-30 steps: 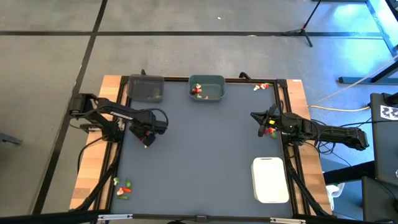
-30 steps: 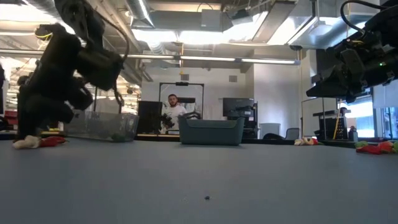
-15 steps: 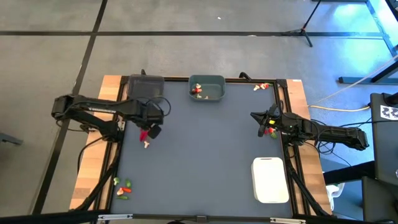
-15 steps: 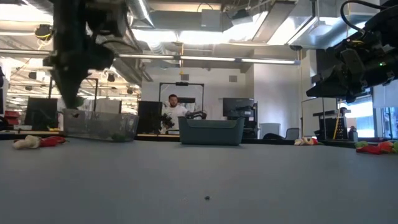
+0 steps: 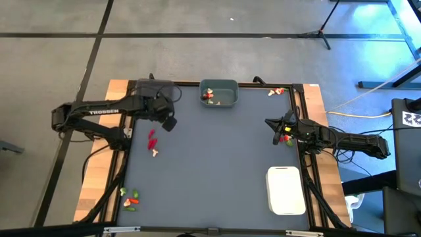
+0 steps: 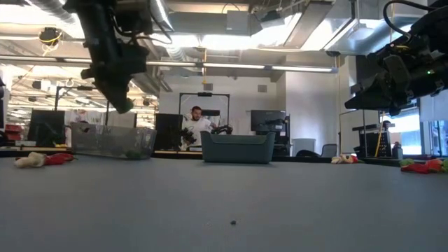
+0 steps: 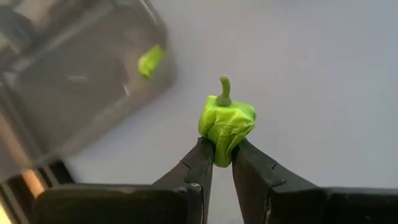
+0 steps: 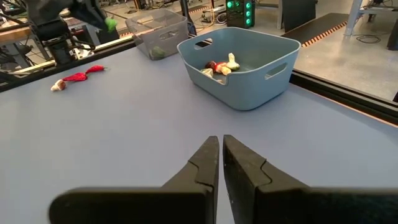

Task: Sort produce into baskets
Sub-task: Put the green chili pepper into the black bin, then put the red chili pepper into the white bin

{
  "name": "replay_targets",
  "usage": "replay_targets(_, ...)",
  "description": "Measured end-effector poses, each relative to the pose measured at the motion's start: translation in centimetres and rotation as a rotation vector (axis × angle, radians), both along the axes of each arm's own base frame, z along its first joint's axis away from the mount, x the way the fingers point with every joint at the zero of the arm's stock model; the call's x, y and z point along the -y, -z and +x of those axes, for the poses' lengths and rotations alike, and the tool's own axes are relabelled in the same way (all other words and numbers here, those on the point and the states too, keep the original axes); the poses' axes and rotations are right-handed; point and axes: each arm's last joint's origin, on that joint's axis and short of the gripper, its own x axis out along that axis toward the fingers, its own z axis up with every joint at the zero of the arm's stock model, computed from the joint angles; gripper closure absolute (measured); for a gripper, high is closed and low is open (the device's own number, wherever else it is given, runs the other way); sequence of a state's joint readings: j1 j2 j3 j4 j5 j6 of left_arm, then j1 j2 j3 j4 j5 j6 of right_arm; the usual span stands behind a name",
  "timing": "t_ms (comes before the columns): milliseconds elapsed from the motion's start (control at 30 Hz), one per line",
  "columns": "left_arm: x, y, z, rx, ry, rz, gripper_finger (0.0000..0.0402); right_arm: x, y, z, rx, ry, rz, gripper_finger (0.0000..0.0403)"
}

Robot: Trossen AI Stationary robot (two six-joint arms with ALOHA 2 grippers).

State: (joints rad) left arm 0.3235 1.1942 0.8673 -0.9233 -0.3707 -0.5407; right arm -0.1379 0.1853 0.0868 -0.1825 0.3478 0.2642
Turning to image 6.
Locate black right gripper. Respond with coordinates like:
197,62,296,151
344,34,448,117

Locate red storage boxes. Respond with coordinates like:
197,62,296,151
3,123,25,141

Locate dark grey translucent basket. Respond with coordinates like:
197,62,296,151
69,121,158,161

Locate black metal gantry frame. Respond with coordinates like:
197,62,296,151
178,92,231,136
55,86,112,125

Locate yellow cable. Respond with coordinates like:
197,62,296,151
374,0,396,158

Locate long ceiling light strip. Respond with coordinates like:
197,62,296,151
0,54,340,74

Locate grey ceiling air unit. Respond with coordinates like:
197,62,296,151
225,9,263,36

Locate black equipment rack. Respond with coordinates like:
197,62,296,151
351,120,396,159

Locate black computer monitor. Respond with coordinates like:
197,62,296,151
250,109,288,133
154,112,184,152
27,109,67,147

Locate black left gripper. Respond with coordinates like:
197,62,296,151
80,41,151,115

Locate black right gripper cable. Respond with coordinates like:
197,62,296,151
382,0,438,39

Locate teal plastic basket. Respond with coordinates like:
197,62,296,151
200,131,277,165

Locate person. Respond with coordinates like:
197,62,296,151
181,105,220,148

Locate grey office chair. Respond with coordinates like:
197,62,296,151
320,143,338,158

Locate white board on stand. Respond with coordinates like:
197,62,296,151
339,104,382,155

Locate dark water bottle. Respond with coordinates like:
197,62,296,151
391,141,405,160

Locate grey trash bin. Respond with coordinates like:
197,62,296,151
291,137,317,158

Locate silver ventilation duct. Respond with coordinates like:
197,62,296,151
29,0,174,97

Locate black ceiling cable reel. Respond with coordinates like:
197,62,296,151
38,27,64,57

